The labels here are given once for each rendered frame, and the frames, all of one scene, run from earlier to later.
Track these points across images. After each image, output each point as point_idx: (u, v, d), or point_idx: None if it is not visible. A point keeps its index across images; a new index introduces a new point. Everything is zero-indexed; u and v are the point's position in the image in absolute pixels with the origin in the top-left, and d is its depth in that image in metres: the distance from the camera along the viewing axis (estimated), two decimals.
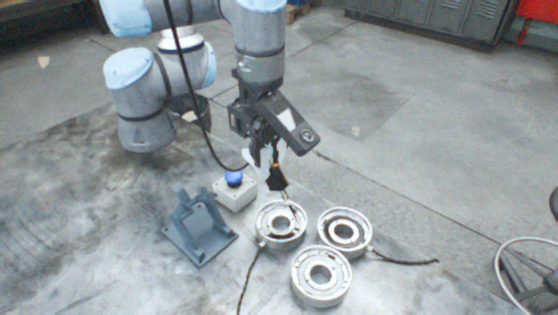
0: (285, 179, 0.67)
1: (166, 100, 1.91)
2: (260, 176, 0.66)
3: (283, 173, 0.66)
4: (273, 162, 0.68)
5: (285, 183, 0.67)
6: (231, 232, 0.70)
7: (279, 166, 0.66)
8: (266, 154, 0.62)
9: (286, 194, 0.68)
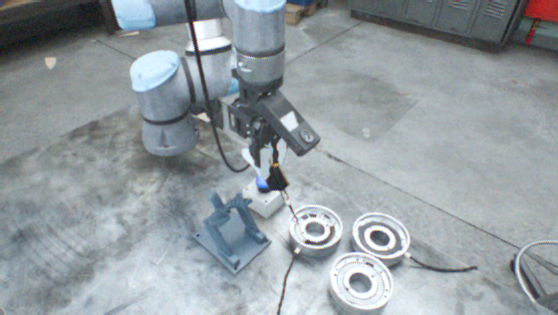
0: (285, 180, 0.67)
1: None
2: (260, 176, 0.66)
3: (283, 174, 0.66)
4: (273, 162, 0.68)
5: (285, 183, 0.67)
6: (264, 238, 0.69)
7: (279, 166, 0.66)
8: (266, 154, 0.62)
9: (286, 194, 0.68)
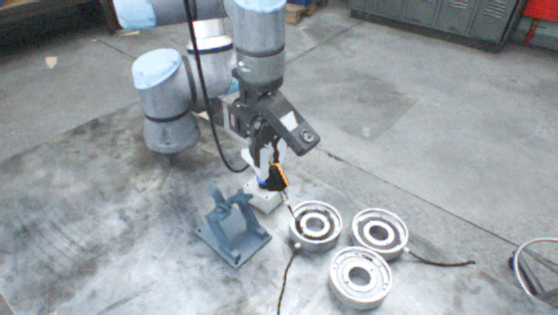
0: (286, 179, 0.67)
1: None
2: (259, 177, 0.66)
3: (284, 173, 0.67)
4: (274, 162, 0.68)
5: (286, 182, 0.67)
6: (265, 233, 0.70)
7: (280, 166, 0.66)
8: (266, 154, 0.62)
9: (285, 195, 0.68)
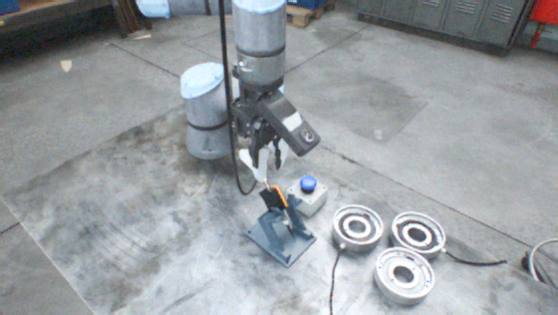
0: (285, 200, 0.71)
1: None
2: (256, 178, 0.66)
3: (283, 195, 0.71)
4: (276, 160, 0.68)
5: (285, 203, 0.71)
6: (311, 235, 0.76)
7: (279, 188, 0.71)
8: (265, 155, 0.62)
9: (284, 215, 0.73)
